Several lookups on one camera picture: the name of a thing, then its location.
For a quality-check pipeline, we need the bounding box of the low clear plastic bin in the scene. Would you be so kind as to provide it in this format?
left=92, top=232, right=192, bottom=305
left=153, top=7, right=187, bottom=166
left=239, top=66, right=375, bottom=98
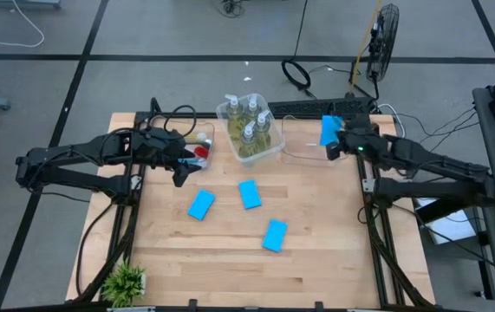
left=279, top=114, right=352, bottom=167
left=146, top=113, right=216, bottom=171

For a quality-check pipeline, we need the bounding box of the blue cellulose sponge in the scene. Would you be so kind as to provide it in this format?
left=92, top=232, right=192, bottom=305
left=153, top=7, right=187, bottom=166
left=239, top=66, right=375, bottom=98
left=238, top=179, right=263, bottom=211
left=186, top=188, right=217, bottom=222
left=261, top=218, right=289, bottom=254
left=319, top=114, right=344, bottom=147

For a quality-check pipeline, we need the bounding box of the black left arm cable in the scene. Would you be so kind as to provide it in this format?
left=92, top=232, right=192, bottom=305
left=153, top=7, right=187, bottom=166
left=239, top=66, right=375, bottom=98
left=75, top=201, right=116, bottom=296

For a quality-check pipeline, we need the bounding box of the white looped cable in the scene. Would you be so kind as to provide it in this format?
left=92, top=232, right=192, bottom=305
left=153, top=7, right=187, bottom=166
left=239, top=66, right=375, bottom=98
left=376, top=102, right=407, bottom=142

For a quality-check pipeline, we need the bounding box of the white floor cable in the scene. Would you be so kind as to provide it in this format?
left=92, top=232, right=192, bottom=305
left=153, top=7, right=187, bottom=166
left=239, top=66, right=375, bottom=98
left=0, top=0, right=45, bottom=48

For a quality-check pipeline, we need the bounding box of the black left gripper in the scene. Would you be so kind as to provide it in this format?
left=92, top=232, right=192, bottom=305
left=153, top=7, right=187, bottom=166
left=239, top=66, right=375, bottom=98
left=132, top=127, right=207, bottom=188

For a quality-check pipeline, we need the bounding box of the black perforated bar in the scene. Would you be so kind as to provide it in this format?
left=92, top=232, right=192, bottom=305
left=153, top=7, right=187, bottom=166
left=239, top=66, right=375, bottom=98
left=267, top=97, right=376, bottom=117

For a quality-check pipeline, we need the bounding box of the black floor fan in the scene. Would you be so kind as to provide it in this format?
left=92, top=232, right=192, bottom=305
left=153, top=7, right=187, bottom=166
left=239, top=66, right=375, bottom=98
left=365, top=3, right=401, bottom=83

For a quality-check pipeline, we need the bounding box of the white paper box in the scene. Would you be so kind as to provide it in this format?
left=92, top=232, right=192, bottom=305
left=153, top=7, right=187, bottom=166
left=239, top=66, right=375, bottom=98
left=415, top=197, right=478, bottom=246

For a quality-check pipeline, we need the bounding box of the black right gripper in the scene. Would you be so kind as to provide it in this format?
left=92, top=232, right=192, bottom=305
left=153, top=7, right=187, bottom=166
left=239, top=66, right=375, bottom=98
left=326, top=113, right=388, bottom=161

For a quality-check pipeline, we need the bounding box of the tangled black floor cable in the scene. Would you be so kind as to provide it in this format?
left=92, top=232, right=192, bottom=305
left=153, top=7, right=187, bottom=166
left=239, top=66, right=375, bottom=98
left=212, top=0, right=242, bottom=18

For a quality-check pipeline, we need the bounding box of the green plant in white pot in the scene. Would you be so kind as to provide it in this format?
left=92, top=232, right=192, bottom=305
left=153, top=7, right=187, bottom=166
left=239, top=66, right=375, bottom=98
left=101, top=259, right=147, bottom=309

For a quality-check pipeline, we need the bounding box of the black hanging cable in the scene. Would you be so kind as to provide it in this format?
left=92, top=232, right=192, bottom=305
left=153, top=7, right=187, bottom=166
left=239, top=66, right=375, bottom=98
left=292, top=0, right=309, bottom=62

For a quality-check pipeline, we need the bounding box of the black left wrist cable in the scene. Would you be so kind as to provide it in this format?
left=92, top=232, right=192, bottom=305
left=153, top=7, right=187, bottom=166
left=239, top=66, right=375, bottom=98
left=163, top=105, right=198, bottom=133

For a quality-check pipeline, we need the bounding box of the grey floor bar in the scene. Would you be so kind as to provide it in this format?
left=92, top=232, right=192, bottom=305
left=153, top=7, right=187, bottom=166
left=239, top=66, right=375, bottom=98
left=0, top=0, right=62, bottom=10

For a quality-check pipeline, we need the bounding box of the yellow dish soap pump bottle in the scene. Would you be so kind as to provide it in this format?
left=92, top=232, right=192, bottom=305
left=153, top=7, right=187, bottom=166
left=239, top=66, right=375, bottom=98
left=255, top=109, right=273, bottom=151
left=225, top=94, right=244, bottom=140
left=238, top=120, right=257, bottom=159
left=244, top=94, right=262, bottom=127

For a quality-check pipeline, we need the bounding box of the tall clear plastic tub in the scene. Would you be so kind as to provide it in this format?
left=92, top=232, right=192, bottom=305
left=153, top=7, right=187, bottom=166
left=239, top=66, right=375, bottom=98
left=215, top=92, right=286, bottom=169

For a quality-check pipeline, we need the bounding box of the black cable bundle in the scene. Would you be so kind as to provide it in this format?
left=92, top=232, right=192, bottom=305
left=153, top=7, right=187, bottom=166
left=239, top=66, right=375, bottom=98
left=396, top=107, right=482, bottom=153

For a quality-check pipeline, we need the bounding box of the red dish brush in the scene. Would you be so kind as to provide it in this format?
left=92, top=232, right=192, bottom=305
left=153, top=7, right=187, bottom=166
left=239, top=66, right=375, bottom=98
left=185, top=145, right=212, bottom=159

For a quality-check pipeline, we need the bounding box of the coiled black cable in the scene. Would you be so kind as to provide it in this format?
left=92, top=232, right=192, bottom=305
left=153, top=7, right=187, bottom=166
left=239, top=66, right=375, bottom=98
left=281, top=58, right=313, bottom=93

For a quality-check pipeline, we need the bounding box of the black aluminium table frame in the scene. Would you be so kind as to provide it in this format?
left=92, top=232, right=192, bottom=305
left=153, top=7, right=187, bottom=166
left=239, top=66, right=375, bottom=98
left=73, top=97, right=437, bottom=312

